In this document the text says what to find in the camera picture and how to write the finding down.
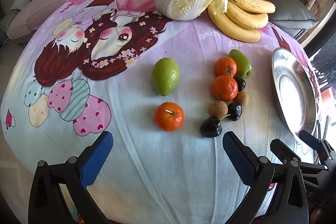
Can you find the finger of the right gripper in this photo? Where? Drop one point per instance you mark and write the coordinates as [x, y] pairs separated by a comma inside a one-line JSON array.
[[321, 147], [283, 152]]

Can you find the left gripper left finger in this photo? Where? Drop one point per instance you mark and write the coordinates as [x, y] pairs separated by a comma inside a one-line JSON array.
[[47, 203]]

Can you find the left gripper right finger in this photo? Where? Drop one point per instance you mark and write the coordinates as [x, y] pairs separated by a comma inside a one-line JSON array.
[[289, 201]]

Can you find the brown longan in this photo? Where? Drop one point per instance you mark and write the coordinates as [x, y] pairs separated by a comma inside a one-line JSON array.
[[218, 109], [242, 98]]

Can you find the dark cherry with stem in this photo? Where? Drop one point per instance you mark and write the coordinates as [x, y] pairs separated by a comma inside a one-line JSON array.
[[211, 127]]

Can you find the orange tangerine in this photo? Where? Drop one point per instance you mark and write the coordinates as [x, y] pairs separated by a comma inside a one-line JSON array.
[[169, 116], [225, 66], [224, 88]]

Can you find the large green fruit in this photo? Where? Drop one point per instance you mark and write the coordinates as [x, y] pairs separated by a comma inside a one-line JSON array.
[[165, 76]]

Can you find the stainless steel bowl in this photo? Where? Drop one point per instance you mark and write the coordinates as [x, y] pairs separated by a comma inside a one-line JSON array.
[[293, 93]]

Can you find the small green fruit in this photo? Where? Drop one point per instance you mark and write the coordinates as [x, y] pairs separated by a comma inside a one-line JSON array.
[[244, 67]]

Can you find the cartoon printed tablecloth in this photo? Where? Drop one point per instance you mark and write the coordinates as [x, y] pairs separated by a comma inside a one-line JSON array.
[[88, 69]]

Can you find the middle yellow banana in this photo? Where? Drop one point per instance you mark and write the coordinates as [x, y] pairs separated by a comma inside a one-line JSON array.
[[245, 19]]

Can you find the yellow banana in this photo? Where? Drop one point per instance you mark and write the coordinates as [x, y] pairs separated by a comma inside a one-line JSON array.
[[245, 19], [231, 29]]

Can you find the large grey cushion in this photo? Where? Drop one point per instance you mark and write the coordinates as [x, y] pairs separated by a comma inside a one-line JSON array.
[[292, 17]]

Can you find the top spotted banana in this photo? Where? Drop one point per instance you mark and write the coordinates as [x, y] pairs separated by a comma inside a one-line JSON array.
[[257, 6]]

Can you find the lower yellow banana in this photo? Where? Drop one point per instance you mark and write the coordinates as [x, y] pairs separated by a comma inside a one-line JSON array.
[[231, 29]]

